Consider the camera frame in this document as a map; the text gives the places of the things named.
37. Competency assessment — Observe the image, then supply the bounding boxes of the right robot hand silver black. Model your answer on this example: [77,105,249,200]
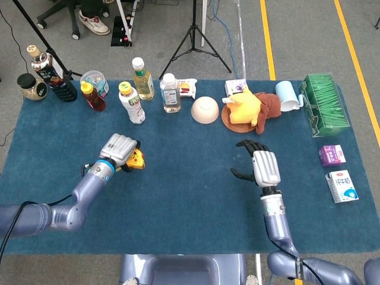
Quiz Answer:
[230,139,282,197]

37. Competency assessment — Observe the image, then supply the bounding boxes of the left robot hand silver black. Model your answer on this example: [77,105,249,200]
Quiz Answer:
[99,133,142,174]

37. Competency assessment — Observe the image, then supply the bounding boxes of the yellow tape measure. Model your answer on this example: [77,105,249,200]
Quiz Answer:
[124,147,146,172]

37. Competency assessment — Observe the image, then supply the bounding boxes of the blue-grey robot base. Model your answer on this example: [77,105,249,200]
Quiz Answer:
[118,254,262,285]

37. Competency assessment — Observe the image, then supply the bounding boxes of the white drink bottle yellow cap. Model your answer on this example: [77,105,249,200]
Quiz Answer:
[118,81,146,125]

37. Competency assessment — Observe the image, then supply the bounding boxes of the brown woven coaster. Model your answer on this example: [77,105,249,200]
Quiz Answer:
[221,104,259,134]

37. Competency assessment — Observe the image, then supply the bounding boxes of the red honey bottle yellow cap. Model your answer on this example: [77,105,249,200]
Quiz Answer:
[80,81,107,112]

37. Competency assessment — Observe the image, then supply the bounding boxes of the brown cloth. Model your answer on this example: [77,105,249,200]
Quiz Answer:
[254,92,281,135]

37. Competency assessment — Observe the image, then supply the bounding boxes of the yellow plush duck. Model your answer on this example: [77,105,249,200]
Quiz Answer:
[223,88,262,128]

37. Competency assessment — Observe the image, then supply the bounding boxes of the purple milk carton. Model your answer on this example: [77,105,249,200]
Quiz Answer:
[318,144,347,167]

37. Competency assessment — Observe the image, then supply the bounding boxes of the yellow liquid bottle white cap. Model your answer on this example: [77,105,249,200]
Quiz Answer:
[131,57,156,101]

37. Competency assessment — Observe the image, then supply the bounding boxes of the clear round candy container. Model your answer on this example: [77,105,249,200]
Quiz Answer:
[80,70,110,97]

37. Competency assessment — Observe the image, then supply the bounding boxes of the clear water bottle white cap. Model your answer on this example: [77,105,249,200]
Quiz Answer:
[159,72,182,113]

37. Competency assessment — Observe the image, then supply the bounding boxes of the light blue white mug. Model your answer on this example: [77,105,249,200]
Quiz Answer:
[275,80,305,112]

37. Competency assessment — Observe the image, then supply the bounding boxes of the white blue milk carton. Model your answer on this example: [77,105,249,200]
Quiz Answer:
[325,169,359,204]

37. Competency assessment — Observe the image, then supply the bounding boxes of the blue table mat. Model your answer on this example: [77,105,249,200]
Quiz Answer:
[0,79,380,255]

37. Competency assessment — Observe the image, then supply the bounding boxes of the beige upturned bowl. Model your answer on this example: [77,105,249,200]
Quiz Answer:
[191,96,220,125]

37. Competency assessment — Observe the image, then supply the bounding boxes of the small white purple box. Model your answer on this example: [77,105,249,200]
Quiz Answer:
[224,78,249,97]

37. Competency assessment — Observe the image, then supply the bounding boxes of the green tissue box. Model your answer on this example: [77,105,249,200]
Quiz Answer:
[297,73,352,138]

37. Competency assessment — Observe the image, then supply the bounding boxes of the packaged red snack cake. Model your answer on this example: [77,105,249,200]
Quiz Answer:
[177,78,198,100]

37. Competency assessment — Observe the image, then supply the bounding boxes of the dark tea bottle beige cap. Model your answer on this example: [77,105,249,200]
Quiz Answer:
[26,45,78,103]

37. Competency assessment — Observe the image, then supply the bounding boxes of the metal table leg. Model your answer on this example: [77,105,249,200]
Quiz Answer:
[254,254,264,285]

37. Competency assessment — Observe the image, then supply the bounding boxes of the glass jar black lid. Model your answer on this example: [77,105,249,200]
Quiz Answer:
[17,73,48,101]

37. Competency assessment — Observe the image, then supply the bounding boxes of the black power strip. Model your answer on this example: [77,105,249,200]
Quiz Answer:
[110,15,134,48]

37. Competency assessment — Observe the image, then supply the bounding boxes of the white sneaker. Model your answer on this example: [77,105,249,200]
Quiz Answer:
[78,9,110,36]

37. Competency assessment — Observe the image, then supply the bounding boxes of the black light stand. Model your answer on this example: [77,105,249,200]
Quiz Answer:
[11,0,84,81]

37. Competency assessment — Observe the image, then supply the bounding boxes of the black tripod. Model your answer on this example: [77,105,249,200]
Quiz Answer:
[159,0,232,80]

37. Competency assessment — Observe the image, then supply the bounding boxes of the black office chair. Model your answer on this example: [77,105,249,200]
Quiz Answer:
[36,0,110,40]

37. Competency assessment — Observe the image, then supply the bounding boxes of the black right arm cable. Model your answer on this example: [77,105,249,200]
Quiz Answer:
[264,219,330,285]

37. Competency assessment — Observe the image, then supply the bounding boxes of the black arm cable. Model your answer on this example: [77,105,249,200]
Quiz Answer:
[0,194,74,259]
[264,219,330,285]

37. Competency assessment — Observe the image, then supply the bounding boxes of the black floor cable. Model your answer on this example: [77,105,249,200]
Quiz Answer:
[0,8,28,75]
[0,127,15,147]

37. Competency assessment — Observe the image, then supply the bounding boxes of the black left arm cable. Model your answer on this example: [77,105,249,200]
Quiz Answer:
[0,194,74,259]

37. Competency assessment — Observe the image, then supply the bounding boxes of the blue floor cable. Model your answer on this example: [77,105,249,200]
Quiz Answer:
[207,0,240,78]

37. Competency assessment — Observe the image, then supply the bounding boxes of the white post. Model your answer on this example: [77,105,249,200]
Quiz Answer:
[201,0,208,48]

